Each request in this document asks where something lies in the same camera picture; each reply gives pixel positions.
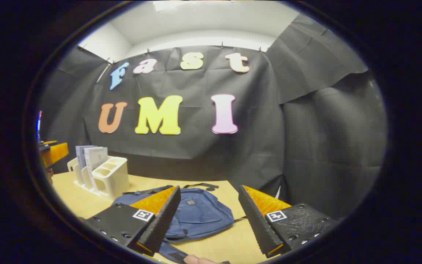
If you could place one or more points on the blue-grey cover book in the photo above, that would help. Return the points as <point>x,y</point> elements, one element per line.
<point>80,156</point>

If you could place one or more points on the lit computer screen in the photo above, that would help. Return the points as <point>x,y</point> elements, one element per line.
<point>39,124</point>

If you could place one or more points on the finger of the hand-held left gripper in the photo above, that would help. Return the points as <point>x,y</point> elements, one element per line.
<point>59,152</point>

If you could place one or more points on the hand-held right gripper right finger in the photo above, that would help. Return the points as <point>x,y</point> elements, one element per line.
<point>256,223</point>

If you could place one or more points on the black backdrop cloth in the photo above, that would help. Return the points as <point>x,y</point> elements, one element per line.
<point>269,128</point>

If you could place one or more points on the cream plastic bookshelf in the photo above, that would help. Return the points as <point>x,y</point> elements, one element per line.
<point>114,181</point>

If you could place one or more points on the thin white strip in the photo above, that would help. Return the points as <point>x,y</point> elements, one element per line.
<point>103,73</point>

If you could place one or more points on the blue schoolbag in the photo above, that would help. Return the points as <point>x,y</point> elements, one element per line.
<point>200,216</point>

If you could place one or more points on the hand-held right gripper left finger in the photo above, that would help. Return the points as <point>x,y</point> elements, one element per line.
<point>163,223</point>

